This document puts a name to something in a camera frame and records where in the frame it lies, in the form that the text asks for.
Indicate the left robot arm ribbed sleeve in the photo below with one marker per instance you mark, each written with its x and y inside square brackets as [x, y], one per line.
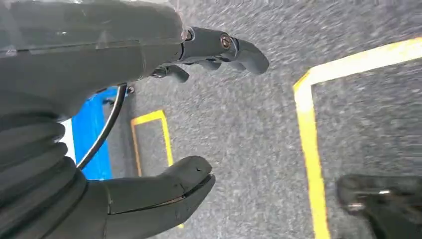
[33, 165]

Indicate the small yellow tape rectangle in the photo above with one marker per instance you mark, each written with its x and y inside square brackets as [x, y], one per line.
[166, 132]

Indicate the blue metal shelf rack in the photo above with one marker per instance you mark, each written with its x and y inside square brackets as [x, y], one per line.
[89, 132]

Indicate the large yellow tape corner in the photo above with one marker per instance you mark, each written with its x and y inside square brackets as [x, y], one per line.
[308, 138]

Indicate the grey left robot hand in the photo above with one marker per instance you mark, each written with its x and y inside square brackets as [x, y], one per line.
[82, 59]

